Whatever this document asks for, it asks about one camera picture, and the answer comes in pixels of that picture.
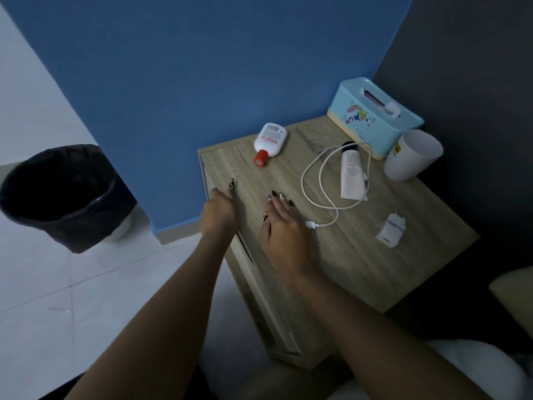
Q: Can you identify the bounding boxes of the person's right hand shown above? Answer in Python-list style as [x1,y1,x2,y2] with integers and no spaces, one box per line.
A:
[260,190,319,279]

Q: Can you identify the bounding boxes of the person's left hand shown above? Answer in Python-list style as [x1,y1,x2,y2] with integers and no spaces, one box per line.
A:
[199,178,239,242]

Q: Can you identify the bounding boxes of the white charging cable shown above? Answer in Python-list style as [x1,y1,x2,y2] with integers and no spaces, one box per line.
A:
[300,142,373,231]

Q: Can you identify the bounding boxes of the white cup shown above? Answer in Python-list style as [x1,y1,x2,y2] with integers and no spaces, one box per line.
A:
[383,129,445,183]

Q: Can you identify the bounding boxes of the black lined trash bin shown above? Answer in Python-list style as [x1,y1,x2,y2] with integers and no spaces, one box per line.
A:
[0,144,138,254]

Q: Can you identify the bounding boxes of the person's right forearm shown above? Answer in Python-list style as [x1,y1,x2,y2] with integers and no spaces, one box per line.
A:
[287,266,492,400]

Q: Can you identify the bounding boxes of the person's left forearm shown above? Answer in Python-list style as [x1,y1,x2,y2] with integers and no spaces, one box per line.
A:
[64,233,238,400]

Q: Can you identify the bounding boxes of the wooden nightstand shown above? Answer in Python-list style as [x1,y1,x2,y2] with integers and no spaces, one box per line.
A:
[197,115,480,369]

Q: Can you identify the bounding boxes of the person's black trousers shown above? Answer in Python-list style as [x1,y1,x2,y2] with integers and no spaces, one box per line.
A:
[179,364,219,400]

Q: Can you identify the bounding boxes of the white bottle with red cap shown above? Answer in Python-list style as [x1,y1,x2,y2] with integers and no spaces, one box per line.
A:
[253,122,289,168]

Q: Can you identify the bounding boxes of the white tube with black cap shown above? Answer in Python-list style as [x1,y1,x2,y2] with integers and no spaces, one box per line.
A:
[340,141,370,201]

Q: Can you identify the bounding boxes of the white charger adapter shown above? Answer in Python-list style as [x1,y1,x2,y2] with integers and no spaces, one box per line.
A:
[376,212,406,249]

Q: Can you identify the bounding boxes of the light blue tissue box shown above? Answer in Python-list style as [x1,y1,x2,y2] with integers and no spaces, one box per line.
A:
[326,77,425,161]

